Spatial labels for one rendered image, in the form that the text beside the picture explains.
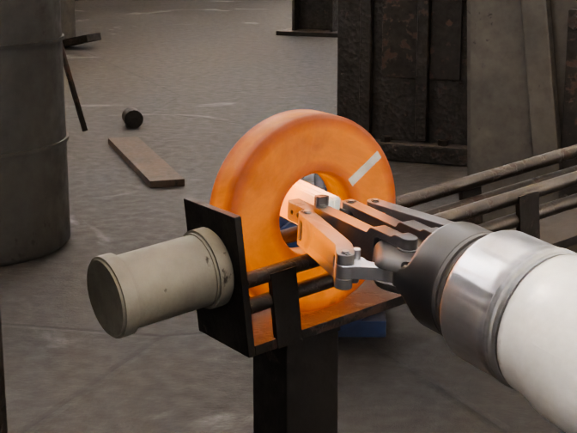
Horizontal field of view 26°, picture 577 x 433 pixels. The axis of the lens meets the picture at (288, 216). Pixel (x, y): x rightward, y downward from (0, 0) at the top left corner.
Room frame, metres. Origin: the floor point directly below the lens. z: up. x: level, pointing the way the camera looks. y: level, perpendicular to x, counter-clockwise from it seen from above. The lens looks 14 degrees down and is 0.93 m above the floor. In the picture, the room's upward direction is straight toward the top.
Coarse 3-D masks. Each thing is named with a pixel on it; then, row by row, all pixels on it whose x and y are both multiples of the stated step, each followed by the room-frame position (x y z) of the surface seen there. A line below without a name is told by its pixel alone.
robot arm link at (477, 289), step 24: (480, 240) 0.74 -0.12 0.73; (504, 240) 0.74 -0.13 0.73; (528, 240) 0.74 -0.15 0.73; (456, 264) 0.74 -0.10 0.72; (480, 264) 0.72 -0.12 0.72; (504, 264) 0.71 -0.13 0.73; (528, 264) 0.70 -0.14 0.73; (456, 288) 0.72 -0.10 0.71; (480, 288) 0.71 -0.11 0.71; (504, 288) 0.70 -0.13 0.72; (456, 312) 0.72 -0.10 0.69; (480, 312) 0.70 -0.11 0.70; (456, 336) 0.72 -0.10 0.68; (480, 336) 0.70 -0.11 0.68; (480, 360) 0.71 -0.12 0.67; (504, 384) 0.71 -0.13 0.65
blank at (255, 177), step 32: (256, 128) 0.92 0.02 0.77; (288, 128) 0.90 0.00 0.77; (320, 128) 0.92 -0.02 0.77; (352, 128) 0.93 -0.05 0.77; (224, 160) 0.91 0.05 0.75; (256, 160) 0.89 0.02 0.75; (288, 160) 0.90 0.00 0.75; (320, 160) 0.92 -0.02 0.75; (352, 160) 0.94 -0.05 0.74; (384, 160) 0.95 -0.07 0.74; (224, 192) 0.89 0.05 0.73; (256, 192) 0.89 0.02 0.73; (352, 192) 0.94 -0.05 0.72; (384, 192) 0.95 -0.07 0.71; (256, 224) 0.89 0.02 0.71; (256, 256) 0.89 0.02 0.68; (288, 256) 0.90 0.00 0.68; (256, 288) 0.89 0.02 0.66; (352, 288) 0.94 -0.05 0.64
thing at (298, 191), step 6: (294, 186) 0.93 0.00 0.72; (300, 186) 0.93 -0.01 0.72; (288, 192) 0.94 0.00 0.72; (294, 192) 0.93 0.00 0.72; (300, 192) 0.92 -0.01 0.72; (306, 192) 0.92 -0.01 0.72; (312, 192) 0.91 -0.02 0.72; (318, 192) 0.91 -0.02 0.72; (288, 198) 0.94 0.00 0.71; (294, 198) 0.93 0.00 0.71; (300, 198) 0.92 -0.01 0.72; (306, 198) 0.92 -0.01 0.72; (312, 198) 0.91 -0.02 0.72; (330, 198) 0.90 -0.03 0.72; (282, 204) 0.94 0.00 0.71; (330, 204) 0.90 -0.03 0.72; (282, 210) 0.94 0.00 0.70; (282, 216) 0.94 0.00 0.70
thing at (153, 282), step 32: (96, 256) 0.85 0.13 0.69; (128, 256) 0.84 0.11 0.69; (160, 256) 0.85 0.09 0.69; (192, 256) 0.86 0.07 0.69; (224, 256) 0.86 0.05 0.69; (96, 288) 0.85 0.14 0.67; (128, 288) 0.82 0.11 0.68; (160, 288) 0.83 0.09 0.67; (192, 288) 0.85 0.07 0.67; (224, 288) 0.86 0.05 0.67; (128, 320) 0.82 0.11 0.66; (160, 320) 0.85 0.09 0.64
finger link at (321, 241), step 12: (300, 216) 0.87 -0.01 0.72; (312, 216) 0.86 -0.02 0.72; (312, 228) 0.85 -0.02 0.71; (324, 228) 0.84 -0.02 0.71; (300, 240) 0.87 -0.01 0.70; (312, 240) 0.85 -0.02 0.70; (324, 240) 0.83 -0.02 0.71; (336, 240) 0.82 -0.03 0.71; (348, 240) 0.82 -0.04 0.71; (312, 252) 0.85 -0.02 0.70; (324, 252) 0.83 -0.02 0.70; (336, 252) 0.79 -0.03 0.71; (348, 252) 0.79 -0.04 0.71; (324, 264) 0.83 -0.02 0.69; (348, 264) 0.79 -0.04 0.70; (336, 288) 0.79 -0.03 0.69; (348, 288) 0.79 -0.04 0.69
